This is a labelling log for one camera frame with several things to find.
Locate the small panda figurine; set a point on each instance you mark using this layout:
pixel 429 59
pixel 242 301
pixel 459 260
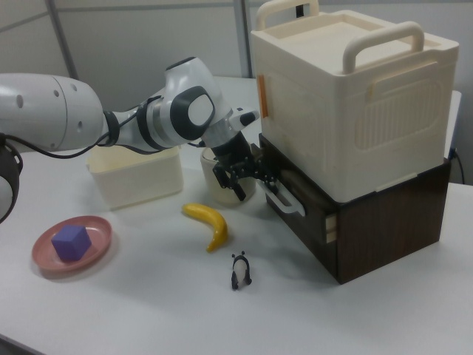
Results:
pixel 241 271

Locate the purple cube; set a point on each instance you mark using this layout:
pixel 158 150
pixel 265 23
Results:
pixel 70 244

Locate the small white lidded bin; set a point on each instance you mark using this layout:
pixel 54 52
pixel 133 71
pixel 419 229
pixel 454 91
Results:
pixel 221 194

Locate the yellow banana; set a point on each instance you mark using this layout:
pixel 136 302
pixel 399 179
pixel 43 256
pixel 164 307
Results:
pixel 214 222

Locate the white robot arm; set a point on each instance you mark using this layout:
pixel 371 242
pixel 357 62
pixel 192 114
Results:
pixel 48 111

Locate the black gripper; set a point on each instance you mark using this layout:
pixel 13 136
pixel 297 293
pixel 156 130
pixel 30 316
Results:
pixel 234 151

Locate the pink plate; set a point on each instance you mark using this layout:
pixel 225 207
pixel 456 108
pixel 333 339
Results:
pixel 96 233

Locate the orange tape strip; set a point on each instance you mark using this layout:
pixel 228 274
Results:
pixel 264 96

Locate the dark brown wooden cabinet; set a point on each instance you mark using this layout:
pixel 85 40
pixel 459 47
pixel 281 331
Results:
pixel 388 229

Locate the cream open plastic container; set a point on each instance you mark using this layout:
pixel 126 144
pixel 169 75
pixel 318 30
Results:
pixel 136 181

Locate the cream plastic storage box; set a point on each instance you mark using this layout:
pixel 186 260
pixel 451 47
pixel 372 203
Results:
pixel 325 92

